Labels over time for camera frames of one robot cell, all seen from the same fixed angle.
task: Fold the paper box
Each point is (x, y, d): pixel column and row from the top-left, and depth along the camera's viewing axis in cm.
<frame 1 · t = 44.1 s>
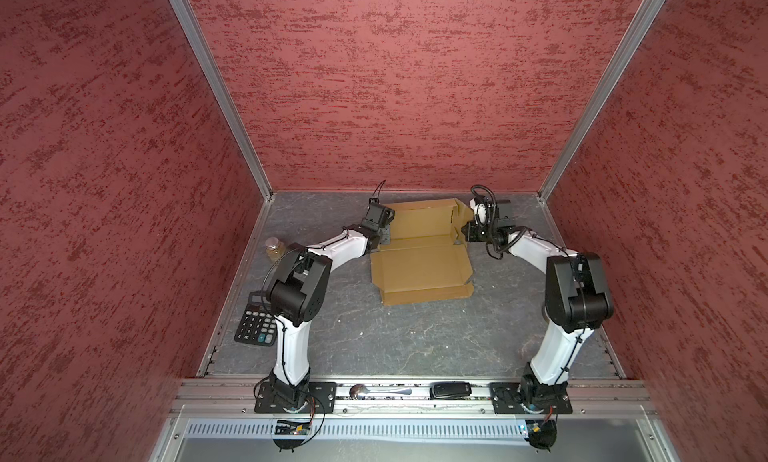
left hand: (379, 234, 100), fingers closed
right hand: (460, 232, 99), fingers closed
flat brown cardboard box: (426, 257, 101), point 2 cm above the table
black calculator: (253, 330, 85), point 3 cm above the table

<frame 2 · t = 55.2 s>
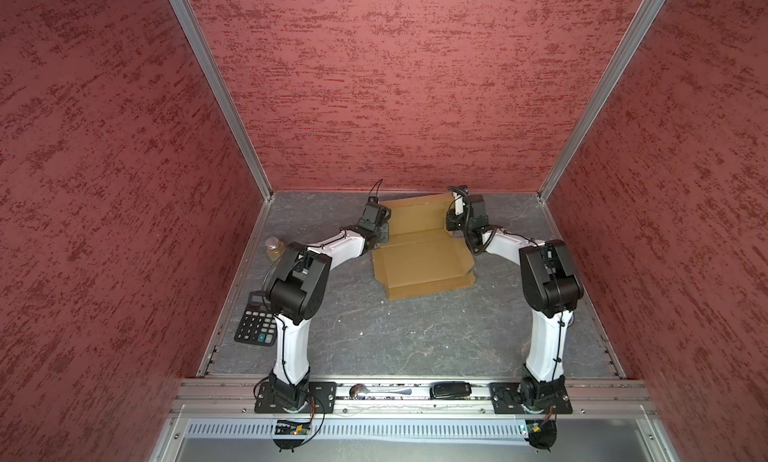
left hand: (379, 232, 101), fingers closed
right hand: (446, 216, 103), fingers closed
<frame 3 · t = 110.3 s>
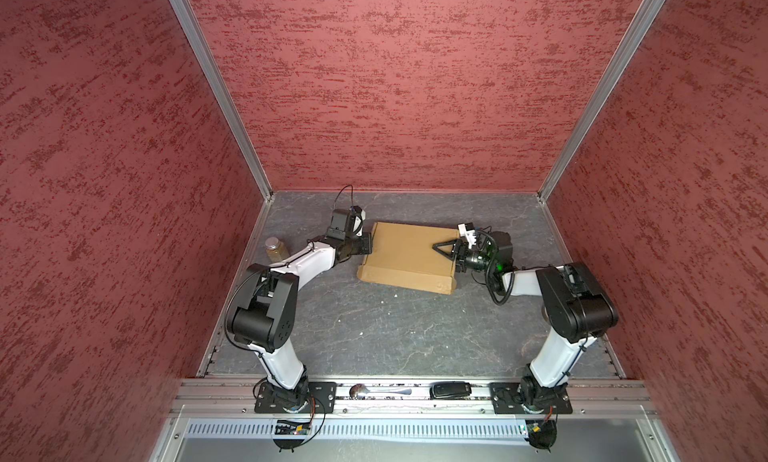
left hand: (372, 246, 95), fingers closed
right hand: (432, 256, 88), fingers open
flat brown cardboard box: (403, 255, 89), point 13 cm above the table
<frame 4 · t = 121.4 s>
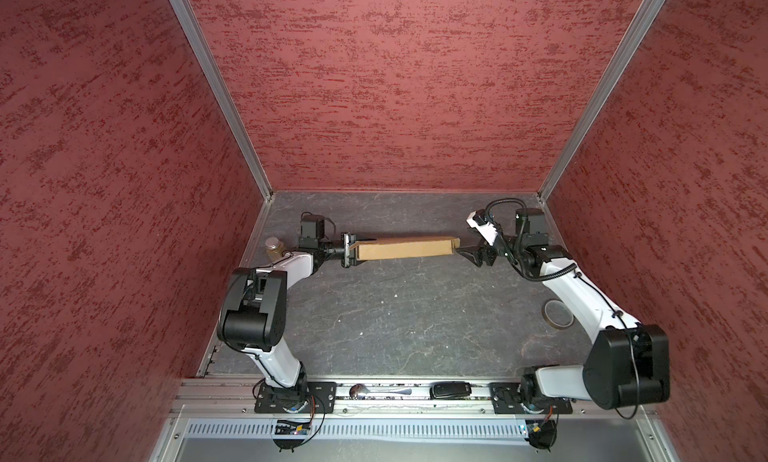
left hand: (377, 247, 84), fingers open
right hand: (463, 242, 83), fingers open
flat brown cardboard box: (407, 247, 81), point 21 cm above the table
